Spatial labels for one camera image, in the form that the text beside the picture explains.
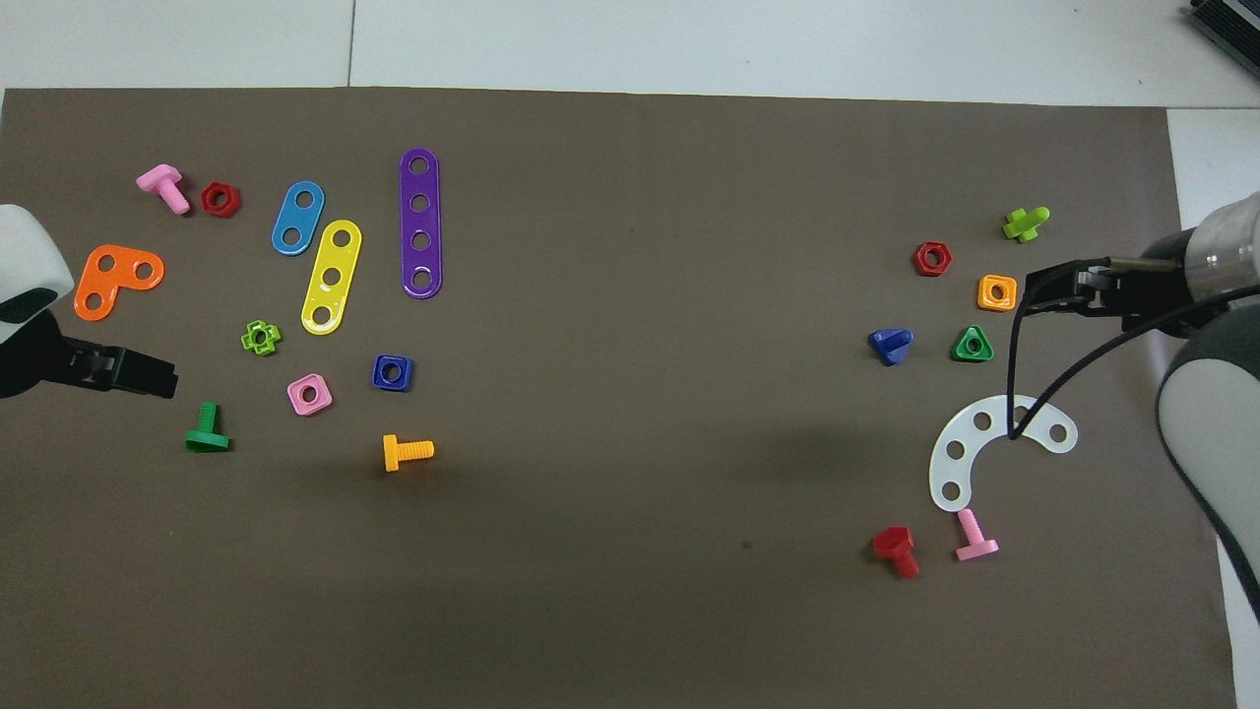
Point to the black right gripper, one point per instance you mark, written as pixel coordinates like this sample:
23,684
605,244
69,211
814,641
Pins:
1152,290

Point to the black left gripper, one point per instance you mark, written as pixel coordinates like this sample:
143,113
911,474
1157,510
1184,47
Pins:
34,359

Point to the blue triangle-head toy screw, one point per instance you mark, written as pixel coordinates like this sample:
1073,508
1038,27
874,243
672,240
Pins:
891,345

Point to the blue square toy nut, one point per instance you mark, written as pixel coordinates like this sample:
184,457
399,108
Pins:
380,382

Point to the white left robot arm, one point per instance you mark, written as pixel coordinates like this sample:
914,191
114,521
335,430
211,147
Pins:
30,256

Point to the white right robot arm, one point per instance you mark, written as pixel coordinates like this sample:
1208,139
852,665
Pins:
1211,414

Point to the dark green toy screw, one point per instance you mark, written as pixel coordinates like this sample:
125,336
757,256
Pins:
208,418

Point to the light green cross nut left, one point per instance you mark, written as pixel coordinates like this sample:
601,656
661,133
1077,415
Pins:
1024,225

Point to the light green cross nut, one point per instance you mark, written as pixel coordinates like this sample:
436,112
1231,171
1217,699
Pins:
1024,225
250,340

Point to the orange square toy nut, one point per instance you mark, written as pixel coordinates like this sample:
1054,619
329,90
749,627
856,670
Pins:
984,301

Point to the green triangle toy nut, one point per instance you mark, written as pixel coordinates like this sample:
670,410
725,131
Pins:
960,353

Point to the red hexagon toy nut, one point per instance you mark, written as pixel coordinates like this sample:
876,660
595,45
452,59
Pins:
207,202
920,266

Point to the pink square toy nut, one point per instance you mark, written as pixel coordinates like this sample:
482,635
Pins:
323,402

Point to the pink toy screw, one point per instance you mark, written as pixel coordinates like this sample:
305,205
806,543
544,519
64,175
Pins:
970,527
160,180

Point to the orange toy screw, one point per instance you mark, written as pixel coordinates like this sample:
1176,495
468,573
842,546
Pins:
413,451

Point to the red hexagon-head toy screw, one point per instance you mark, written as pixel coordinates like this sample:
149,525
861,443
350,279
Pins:
894,542

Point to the orange three-hole angled plate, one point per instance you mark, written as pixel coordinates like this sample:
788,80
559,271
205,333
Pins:
120,281

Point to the white curved five-hole plate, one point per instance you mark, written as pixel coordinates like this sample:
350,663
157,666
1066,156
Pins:
967,435

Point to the blue two-hole plate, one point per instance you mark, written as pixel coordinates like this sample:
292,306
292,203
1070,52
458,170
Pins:
298,218

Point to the yellow three-hole plate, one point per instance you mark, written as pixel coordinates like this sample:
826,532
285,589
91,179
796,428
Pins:
337,257

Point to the purple four-hole plate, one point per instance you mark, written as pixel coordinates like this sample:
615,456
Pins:
420,222

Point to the black ribbed device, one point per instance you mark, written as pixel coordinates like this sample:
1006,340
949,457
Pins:
1230,25

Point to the brown table mat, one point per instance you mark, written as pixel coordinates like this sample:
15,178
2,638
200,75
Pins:
630,394

